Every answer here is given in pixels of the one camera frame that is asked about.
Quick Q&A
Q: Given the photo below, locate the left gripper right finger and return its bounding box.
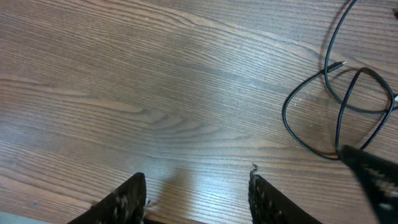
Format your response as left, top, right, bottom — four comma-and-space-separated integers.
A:
248, 164, 321, 224

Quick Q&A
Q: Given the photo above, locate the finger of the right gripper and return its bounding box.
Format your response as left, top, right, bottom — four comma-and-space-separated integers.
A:
338, 145, 397, 224

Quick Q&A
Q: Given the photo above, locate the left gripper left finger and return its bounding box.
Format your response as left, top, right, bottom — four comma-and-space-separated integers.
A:
68, 172, 146, 224

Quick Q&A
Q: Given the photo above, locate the black thin micro-USB cable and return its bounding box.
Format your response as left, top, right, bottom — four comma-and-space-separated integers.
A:
282, 60, 396, 161

